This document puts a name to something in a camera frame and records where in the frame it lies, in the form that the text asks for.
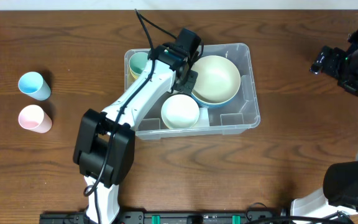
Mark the light grey bowl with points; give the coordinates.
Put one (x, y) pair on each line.
(179, 123)

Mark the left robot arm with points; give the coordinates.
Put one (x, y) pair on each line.
(104, 149)

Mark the large beige bowl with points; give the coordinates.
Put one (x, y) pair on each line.
(218, 79)

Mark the clear plastic storage container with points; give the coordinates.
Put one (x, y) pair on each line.
(240, 114)

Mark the dark blue bowl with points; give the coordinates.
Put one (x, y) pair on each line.
(212, 106)
(196, 97)

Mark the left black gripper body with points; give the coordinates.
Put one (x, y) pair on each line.
(187, 81)

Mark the white bowl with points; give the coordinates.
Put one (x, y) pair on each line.
(180, 107)

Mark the mint green cup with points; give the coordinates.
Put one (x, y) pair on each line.
(138, 62)

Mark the yellow cup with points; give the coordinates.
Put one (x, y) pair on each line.
(134, 78)
(134, 73)

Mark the pink cup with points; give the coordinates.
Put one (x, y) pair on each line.
(34, 118)

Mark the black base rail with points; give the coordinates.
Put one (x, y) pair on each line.
(252, 216)

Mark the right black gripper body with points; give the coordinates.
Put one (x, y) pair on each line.
(323, 60)

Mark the light blue cup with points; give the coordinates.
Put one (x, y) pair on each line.
(34, 85)

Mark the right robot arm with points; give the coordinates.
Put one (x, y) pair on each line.
(337, 199)

